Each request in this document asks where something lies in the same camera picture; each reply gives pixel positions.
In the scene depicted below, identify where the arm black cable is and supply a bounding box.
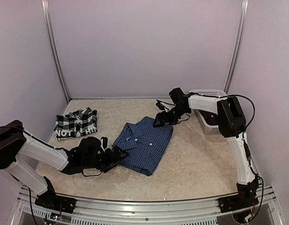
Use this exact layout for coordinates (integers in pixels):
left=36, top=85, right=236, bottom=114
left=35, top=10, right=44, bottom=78
left=228, top=94, right=255, bottom=129
left=81, top=167, right=104, bottom=178

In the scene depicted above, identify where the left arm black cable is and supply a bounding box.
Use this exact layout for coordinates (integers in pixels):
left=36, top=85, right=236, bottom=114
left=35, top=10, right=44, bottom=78
left=81, top=167, right=104, bottom=178

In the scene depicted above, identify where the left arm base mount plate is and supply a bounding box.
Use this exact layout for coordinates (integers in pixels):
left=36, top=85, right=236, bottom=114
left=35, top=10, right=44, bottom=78
left=35, top=195, right=77, bottom=214

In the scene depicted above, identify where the dark striped shirt in basket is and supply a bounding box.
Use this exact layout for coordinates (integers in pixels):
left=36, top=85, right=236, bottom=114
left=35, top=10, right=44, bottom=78
left=200, top=111, right=218, bottom=126

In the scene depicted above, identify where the left aluminium frame post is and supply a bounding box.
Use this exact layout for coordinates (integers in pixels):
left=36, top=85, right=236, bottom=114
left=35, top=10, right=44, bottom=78
left=41, top=0, right=71, bottom=104

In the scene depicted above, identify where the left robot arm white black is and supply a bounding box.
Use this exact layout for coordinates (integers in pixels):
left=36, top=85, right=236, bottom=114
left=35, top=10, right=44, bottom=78
left=0, top=120, right=129, bottom=209

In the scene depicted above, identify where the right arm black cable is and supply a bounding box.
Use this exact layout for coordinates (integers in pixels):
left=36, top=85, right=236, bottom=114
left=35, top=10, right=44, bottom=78
left=228, top=94, right=255, bottom=129

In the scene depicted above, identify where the white plastic laundry basket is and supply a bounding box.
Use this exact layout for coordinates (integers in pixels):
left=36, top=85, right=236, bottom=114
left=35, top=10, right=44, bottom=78
left=189, top=89, right=227, bottom=135

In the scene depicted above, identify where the folded black white plaid shirt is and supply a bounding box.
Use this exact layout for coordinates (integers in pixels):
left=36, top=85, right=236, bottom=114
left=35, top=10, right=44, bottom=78
left=54, top=107, right=98, bottom=141

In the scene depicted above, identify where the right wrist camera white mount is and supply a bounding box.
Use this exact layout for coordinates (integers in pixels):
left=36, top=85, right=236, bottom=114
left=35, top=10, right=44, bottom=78
left=156, top=99, right=170, bottom=112

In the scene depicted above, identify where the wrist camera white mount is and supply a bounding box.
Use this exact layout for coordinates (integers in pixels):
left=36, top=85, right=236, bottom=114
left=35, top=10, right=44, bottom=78
left=100, top=136, right=108, bottom=150
left=156, top=99, right=170, bottom=112

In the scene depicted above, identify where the front aluminium rail frame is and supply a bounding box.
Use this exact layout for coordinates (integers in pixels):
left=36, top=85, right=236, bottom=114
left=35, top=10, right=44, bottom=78
left=11, top=186, right=285, bottom=225

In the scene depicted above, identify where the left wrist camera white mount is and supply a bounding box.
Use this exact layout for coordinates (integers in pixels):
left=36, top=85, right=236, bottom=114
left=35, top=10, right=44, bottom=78
left=100, top=136, right=108, bottom=150

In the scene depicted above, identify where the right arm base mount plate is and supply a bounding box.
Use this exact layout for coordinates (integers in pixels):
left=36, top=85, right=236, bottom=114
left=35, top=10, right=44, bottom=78
left=218, top=195, right=259, bottom=213

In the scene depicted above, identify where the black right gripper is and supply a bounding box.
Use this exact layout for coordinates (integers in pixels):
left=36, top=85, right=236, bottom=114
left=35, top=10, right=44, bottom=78
left=153, top=105, right=189, bottom=127

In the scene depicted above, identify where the right aluminium frame post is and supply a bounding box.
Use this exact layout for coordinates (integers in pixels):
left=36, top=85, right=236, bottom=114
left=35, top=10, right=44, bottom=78
left=224, top=0, right=249, bottom=94

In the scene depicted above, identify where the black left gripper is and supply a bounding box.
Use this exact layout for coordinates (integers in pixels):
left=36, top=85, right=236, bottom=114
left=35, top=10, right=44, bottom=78
left=83, top=145, right=129, bottom=173

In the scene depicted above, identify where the aluminium frame post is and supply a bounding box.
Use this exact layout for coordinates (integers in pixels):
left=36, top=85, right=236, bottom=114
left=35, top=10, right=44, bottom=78
left=41, top=0, right=71, bottom=104
left=224, top=0, right=249, bottom=94

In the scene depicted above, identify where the blue checked long sleeve shirt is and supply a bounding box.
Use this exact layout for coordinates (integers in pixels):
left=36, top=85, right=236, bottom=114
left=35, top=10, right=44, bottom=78
left=113, top=117, right=173, bottom=176

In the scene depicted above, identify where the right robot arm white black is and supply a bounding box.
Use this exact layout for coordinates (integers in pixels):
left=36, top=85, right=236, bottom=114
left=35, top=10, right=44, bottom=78
left=153, top=87, right=259, bottom=208

